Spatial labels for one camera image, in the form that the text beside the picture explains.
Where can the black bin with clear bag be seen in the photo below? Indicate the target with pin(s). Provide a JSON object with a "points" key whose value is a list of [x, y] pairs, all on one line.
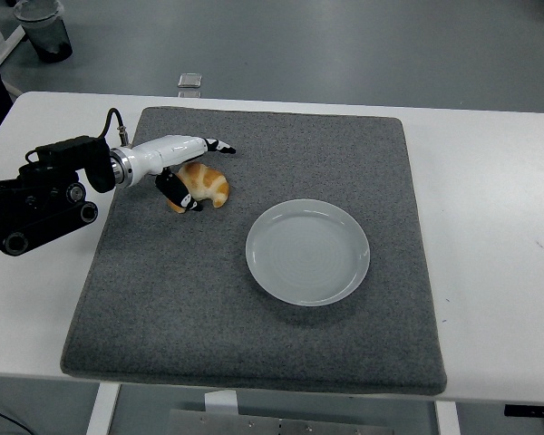
{"points": [[47, 36]]}

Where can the white metal stand frame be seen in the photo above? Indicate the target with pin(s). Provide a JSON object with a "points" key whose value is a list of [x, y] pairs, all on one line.
{"points": [[0, 43]]}

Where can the square metal floor socket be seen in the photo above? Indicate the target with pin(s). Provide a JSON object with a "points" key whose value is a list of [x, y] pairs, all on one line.
{"points": [[190, 80], [189, 94]]}

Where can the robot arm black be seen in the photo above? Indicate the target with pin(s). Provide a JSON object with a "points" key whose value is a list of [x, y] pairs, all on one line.
{"points": [[36, 204]]}

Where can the grey metal plate with screws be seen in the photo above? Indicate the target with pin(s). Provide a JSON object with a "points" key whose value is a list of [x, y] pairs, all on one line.
{"points": [[254, 426]]}

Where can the croissant bread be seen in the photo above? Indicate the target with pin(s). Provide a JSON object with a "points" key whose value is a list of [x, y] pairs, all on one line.
{"points": [[208, 181]]}

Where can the black bar under table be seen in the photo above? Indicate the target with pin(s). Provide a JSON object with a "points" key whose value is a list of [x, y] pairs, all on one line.
{"points": [[532, 410]]}

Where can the white table leg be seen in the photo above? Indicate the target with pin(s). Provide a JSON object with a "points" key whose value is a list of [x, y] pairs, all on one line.
{"points": [[102, 408], [447, 419]]}

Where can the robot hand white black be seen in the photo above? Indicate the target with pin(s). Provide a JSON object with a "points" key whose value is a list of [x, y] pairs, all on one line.
{"points": [[168, 151]]}

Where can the grey felt mat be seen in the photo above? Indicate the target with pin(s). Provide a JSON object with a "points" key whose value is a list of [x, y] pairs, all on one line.
{"points": [[186, 294]]}

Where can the grey round plate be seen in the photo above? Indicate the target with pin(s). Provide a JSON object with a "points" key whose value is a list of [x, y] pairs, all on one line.
{"points": [[308, 258]]}

